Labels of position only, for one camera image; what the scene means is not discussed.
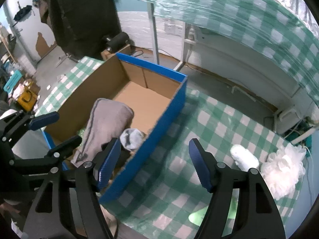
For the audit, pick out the blue cardboard box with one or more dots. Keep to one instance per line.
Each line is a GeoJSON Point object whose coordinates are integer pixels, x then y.
{"type": "Point", "coordinates": [155, 94]}

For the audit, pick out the green checkered tablecloth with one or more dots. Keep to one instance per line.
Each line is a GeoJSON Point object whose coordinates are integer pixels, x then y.
{"type": "Point", "coordinates": [189, 186]}

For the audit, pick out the grey sock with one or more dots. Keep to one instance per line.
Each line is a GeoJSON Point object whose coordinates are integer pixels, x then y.
{"type": "Point", "coordinates": [132, 138]}

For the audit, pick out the white appliance under table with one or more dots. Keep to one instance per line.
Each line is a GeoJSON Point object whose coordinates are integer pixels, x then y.
{"type": "Point", "coordinates": [286, 119]}

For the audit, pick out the upper green checkered cloth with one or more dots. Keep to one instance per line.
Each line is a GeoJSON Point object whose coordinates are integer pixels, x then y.
{"type": "Point", "coordinates": [263, 25]}

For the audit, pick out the grey cloth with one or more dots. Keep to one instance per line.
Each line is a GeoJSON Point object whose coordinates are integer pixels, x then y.
{"type": "Point", "coordinates": [107, 120]}

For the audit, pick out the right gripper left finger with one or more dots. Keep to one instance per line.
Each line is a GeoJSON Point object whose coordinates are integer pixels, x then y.
{"type": "Point", "coordinates": [50, 215]}

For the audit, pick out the yellow bag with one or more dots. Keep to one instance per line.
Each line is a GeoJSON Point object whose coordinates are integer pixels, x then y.
{"type": "Point", "coordinates": [27, 99]}

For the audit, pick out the black speaker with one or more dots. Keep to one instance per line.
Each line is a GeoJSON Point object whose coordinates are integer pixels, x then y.
{"type": "Point", "coordinates": [116, 43]}

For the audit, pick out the white mesh bath pouf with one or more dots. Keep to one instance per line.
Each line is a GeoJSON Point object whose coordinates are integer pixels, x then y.
{"type": "Point", "coordinates": [283, 169]}

